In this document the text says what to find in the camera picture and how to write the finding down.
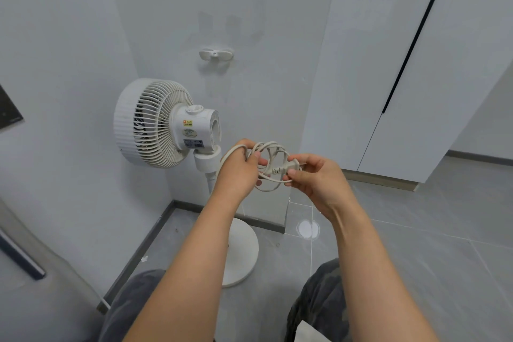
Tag person's right hand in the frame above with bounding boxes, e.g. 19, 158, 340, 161
282, 153, 354, 223

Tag person's left hand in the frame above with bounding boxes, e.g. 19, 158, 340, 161
213, 139, 269, 199

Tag white fan power cord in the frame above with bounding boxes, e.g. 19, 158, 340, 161
218, 141, 308, 193

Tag person's left forearm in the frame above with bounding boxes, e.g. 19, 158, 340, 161
123, 189, 258, 342

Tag person's right forearm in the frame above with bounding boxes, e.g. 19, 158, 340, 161
321, 201, 441, 342

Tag white standing fan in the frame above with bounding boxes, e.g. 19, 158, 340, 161
113, 78, 259, 289

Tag white wardrobe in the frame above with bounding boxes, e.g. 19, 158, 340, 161
300, 0, 513, 185

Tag white paper sheet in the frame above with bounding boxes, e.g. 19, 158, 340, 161
294, 320, 333, 342

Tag grey camouflage trousers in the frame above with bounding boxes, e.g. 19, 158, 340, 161
98, 258, 354, 342

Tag dark blue bar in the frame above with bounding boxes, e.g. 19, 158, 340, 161
0, 229, 46, 281

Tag grey furniture piece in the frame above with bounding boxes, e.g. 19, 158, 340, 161
0, 197, 110, 342

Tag white wall hook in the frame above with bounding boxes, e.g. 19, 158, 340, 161
199, 48, 234, 62

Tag dark wall panel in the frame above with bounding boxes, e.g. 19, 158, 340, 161
0, 84, 25, 131

